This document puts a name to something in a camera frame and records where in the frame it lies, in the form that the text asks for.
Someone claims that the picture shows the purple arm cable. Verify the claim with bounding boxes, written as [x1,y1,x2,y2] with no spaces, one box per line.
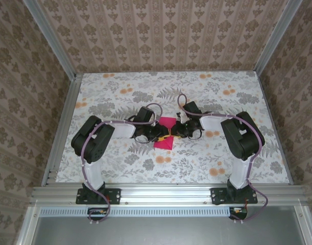
[177,93,270,225]
[81,103,163,225]

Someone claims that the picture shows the aluminium table side rail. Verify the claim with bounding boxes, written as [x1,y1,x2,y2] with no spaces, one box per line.
[40,73,84,186]

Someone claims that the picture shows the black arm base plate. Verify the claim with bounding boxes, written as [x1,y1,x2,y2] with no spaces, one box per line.
[76,188,121,205]
[210,187,258,205]

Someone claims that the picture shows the grey slotted cable duct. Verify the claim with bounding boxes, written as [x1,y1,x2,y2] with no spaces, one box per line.
[39,207,229,217]

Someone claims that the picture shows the grey metal panel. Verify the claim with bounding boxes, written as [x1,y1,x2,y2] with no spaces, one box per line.
[30,216,308,245]

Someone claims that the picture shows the aluminium lower frame rail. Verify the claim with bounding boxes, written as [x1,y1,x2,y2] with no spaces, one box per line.
[15,205,41,245]
[293,205,312,245]

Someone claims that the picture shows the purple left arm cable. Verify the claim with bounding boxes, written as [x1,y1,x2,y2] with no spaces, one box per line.
[81,103,163,225]

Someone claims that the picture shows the black cable connector board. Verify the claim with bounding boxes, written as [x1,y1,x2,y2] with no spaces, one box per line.
[229,206,248,221]
[87,208,108,222]

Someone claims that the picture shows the wide aluminium cross rail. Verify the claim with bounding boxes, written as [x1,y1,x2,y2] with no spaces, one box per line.
[30,185,308,205]

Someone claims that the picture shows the pink square paper sheet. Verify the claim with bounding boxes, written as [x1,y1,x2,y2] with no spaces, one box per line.
[153,116,178,150]

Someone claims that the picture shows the aluminium frame post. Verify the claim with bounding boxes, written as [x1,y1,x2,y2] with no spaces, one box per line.
[22,0,77,80]
[253,0,299,75]

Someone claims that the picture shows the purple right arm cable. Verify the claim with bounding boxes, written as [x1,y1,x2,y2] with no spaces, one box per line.
[177,93,270,225]

